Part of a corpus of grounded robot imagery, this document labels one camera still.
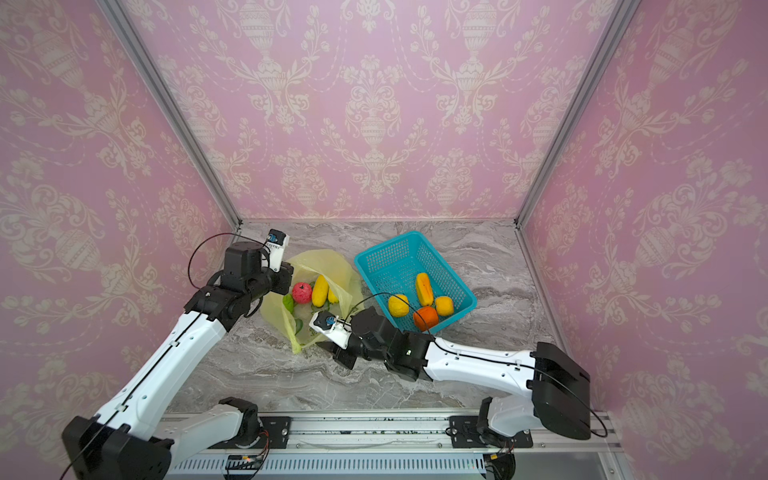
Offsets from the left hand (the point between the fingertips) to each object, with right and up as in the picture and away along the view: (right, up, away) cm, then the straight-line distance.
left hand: (289, 265), depth 78 cm
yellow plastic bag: (+13, -4, +10) cm, 17 cm away
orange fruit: (+38, -16, +12) cm, 43 cm away
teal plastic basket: (+27, -3, +28) cm, 39 cm away
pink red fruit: (-2, -10, +17) cm, 19 cm away
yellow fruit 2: (+8, -12, +18) cm, 23 cm away
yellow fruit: (+4, -9, +19) cm, 21 cm away
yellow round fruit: (+29, -14, +13) cm, 34 cm away
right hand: (+11, -16, -8) cm, 21 cm away
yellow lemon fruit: (+43, -13, +14) cm, 47 cm away
